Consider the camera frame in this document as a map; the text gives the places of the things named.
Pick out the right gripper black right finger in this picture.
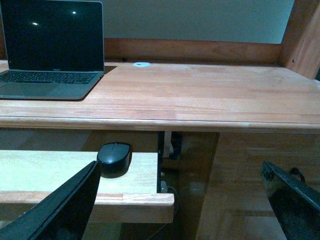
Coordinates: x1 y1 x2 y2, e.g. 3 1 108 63
260 161 320 240

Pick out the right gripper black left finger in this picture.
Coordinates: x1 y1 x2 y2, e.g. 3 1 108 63
0 161 101 240

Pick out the black wireless mouse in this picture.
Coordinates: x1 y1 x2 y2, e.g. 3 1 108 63
97 142 131 179

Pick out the wooden pull-out keyboard tray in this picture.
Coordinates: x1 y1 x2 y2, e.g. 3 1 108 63
0 149 175 224

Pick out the wooden cabinet door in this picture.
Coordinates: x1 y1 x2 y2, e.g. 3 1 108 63
196 133 320 240

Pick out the wooden desk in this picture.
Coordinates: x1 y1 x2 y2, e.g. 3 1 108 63
0 0 320 240

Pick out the grey open laptop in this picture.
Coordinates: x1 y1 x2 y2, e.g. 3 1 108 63
0 0 105 100

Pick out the black cabinet door handle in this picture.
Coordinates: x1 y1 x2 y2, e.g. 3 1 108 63
289 167 305 183

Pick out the white desk cable grommet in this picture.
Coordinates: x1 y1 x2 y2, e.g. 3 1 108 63
133 61 151 68

